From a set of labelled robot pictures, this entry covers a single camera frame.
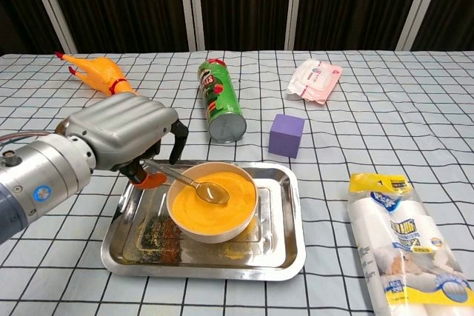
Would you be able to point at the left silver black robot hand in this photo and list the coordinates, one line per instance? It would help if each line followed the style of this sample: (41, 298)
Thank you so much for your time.
(122, 127)

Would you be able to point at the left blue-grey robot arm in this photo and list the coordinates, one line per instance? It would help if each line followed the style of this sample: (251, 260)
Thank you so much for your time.
(44, 179)

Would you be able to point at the beige bowl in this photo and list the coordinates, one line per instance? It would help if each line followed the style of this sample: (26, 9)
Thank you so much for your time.
(207, 237)

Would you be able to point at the rectangular stainless steel tray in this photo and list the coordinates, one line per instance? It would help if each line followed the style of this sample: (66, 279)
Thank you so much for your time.
(274, 257)

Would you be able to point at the light blue checkered tablecloth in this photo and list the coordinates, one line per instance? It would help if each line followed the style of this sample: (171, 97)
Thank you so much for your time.
(370, 138)

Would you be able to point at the yellow rubber chicken toy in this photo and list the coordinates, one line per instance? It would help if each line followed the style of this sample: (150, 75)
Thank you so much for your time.
(100, 70)

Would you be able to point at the green Pringles chips can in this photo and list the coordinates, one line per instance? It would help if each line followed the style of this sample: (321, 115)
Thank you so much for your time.
(218, 97)

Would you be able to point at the yellow powder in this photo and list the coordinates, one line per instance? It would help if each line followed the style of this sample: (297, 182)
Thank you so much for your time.
(196, 216)

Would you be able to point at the purple foam cube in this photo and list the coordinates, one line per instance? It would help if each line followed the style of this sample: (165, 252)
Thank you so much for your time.
(285, 138)

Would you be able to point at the pink wet wipes pack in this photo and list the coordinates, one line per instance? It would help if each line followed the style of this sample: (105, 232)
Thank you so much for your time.
(314, 79)

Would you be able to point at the white rolls plastic package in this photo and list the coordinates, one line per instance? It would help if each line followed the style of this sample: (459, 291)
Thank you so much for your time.
(400, 242)

